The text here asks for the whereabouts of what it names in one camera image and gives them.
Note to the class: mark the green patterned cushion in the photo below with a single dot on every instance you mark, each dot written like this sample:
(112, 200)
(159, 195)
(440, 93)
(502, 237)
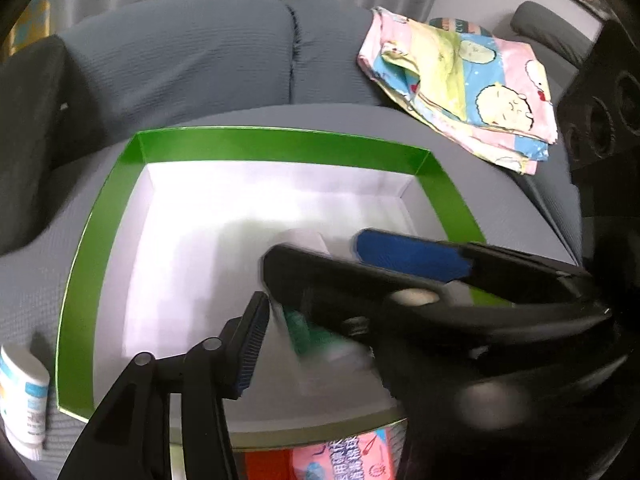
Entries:
(450, 22)

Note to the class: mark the grey armchair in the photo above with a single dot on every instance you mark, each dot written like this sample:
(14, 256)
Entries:
(545, 30)

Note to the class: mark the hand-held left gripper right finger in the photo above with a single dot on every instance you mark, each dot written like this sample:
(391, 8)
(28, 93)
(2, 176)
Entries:
(450, 440)

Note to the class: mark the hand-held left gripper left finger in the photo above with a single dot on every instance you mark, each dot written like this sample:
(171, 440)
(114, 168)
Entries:
(250, 350)

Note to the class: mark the green cardboard box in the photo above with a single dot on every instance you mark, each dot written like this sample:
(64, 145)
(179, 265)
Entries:
(200, 260)

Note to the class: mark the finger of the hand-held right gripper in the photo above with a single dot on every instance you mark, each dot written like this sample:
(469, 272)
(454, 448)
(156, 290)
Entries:
(350, 285)
(415, 255)

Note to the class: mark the black cushion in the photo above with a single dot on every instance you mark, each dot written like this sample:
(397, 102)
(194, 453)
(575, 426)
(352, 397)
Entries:
(30, 135)

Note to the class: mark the white bottle with blue label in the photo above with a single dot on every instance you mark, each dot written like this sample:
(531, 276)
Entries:
(25, 400)

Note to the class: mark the yellow patterned curtain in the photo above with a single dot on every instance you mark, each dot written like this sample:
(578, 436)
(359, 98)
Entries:
(35, 15)

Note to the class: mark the folded cartoon printed cloth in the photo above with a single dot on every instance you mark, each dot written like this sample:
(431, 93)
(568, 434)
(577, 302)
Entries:
(475, 95)

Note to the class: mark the white bottle with green label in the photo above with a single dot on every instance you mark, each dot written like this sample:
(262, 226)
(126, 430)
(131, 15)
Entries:
(307, 337)

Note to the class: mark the pink and orange packet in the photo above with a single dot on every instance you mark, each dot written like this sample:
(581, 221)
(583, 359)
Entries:
(340, 460)

